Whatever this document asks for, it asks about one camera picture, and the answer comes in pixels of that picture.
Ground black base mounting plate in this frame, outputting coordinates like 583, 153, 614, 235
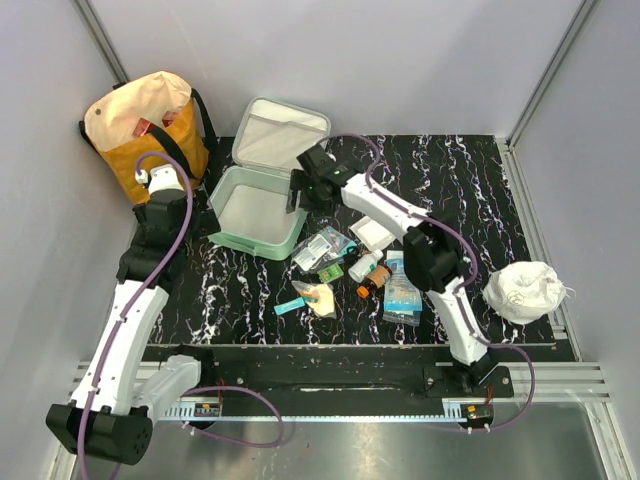
144, 343, 516, 416

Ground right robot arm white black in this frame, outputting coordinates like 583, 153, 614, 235
287, 145, 497, 396

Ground white gauze pad packet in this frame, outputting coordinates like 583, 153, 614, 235
349, 216, 396, 250

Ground mint green medicine case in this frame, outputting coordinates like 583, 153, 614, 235
208, 97, 331, 261

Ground orange tote bag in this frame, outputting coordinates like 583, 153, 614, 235
78, 71, 218, 205

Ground clear bag yellow items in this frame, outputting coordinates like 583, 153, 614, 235
292, 280, 336, 318

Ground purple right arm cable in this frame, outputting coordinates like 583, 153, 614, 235
319, 133, 536, 432

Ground teal plaster packet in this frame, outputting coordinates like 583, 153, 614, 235
318, 226, 355, 259

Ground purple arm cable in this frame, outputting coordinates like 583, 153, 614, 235
79, 152, 284, 480
319, 133, 536, 432

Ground brown bottle orange cap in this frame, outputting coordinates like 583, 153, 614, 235
356, 264, 393, 299

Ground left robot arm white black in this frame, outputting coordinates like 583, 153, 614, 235
45, 164, 219, 465

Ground white crumpled cloth bag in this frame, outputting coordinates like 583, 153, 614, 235
482, 261, 576, 325

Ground cyan sachet strip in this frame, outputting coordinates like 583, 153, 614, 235
274, 297, 306, 315

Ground clear bag white leaflets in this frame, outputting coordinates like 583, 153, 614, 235
292, 234, 336, 273

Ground blue mask packet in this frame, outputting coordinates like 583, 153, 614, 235
383, 250, 423, 327

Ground black handled scissors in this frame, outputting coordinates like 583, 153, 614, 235
328, 239, 357, 259

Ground small green box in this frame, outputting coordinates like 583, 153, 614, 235
318, 264, 344, 284

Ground white pill bottle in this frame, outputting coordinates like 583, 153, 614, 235
348, 250, 383, 283

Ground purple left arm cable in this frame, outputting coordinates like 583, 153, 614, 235
79, 152, 284, 480

